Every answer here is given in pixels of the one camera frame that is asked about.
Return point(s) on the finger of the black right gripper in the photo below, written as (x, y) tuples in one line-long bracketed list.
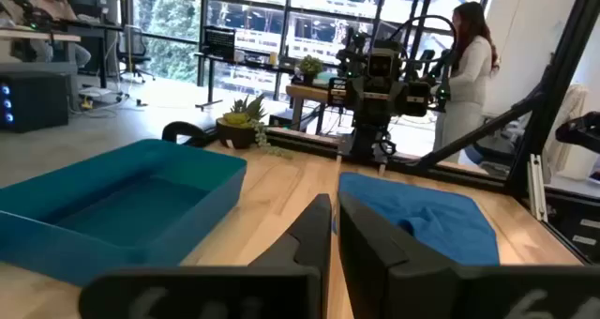
[(388, 101), (367, 101)]

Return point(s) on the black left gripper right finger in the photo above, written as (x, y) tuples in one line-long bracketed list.
[(398, 286)]

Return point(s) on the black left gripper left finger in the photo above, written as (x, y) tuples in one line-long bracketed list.
[(211, 293)]

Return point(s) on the blue microfiber towel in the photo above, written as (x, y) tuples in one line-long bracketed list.
[(436, 216)]

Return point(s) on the black desk robot arm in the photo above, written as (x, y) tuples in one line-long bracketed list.
[(28, 11)]

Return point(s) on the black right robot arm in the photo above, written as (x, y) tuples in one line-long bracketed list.
[(370, 141)]

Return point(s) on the teal plastic basket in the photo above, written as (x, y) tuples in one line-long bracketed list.
[(140, 206)]

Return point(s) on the person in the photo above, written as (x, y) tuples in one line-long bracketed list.
[(469, 75), (54, 7)]

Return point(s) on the wooden side table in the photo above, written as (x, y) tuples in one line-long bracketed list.
[(307, 94)]

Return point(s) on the small green potted plant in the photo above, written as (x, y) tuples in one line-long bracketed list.
[(310, 65)]

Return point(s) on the yellowish cup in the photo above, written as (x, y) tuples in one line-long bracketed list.
[(273, 57)]

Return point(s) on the potted succulent plant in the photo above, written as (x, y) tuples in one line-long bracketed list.
[(234, 133)]

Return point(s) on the beige hanging cloth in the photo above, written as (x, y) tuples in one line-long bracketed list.
[(569, 131)]

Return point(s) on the black office desk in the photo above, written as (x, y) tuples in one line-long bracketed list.
[(209, 84)]

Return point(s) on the small black desk monitor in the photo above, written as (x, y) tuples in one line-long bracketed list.
[(219, 42)]

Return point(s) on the black drawer cabinet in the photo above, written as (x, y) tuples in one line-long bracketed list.
[(576, 225)]

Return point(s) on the black office chair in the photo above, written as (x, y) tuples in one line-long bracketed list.
[(133, 51)]

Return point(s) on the black computer tower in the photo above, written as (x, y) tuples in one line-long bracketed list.
[(33, 101)]

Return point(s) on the wooden top desk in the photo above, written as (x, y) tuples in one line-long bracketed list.
[(37, 36)]

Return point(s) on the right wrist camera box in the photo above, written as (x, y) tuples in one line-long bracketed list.
[(380, 65)]

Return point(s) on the black aluminium table frame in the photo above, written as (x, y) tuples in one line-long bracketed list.
[(549, 98)]

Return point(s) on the silver aluminium bracket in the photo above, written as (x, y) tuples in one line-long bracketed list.
[(537, 187)]

